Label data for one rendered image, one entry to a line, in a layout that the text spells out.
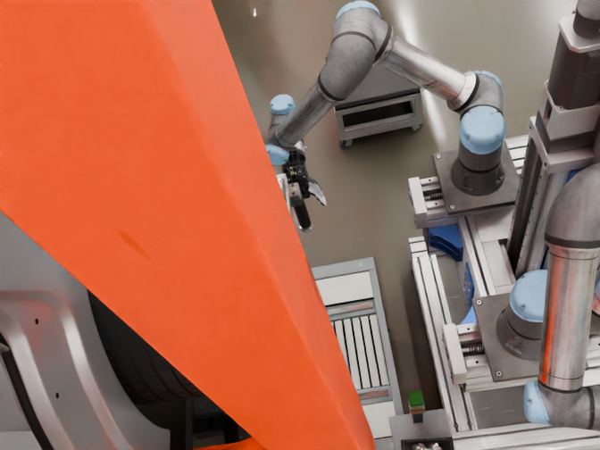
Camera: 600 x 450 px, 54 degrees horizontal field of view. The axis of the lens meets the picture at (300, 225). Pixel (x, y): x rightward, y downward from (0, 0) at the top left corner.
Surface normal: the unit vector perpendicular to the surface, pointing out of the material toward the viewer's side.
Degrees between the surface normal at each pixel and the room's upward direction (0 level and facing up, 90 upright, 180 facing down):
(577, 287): 48
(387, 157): 0
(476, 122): 7
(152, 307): 90
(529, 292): 8
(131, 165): 90
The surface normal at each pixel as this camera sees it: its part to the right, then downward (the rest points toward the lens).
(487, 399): -0.19, -0.53
